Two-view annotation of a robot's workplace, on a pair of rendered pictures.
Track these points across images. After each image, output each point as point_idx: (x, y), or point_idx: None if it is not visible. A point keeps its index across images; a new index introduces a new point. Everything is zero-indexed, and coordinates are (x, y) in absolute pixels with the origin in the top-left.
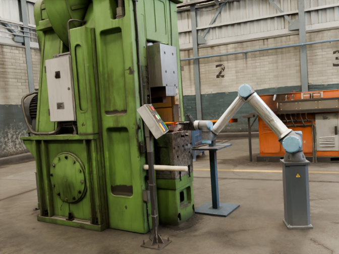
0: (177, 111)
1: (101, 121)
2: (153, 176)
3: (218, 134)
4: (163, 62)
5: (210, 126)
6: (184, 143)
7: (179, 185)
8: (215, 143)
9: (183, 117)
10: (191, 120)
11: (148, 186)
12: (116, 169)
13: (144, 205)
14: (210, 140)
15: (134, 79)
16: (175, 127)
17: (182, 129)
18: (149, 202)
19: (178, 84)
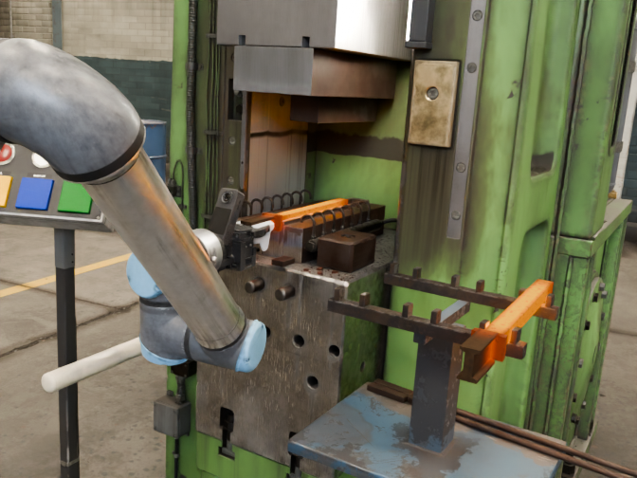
0: (440, 185)
1: None
2: (59, 345)
3: (208, 346)
4: None
5: (129, 270)
6: (282, 326)
7: (217, 467)
8: (438, 442)
9: (499, 226)
10: (209, 223)
11: (176, 392)
12: None
13: (168, 437)
14: (143, 343)
15: (173, 19)
16: (278, 242)
17: (279, 261)
18: (191, 446)
19: (494, 39)
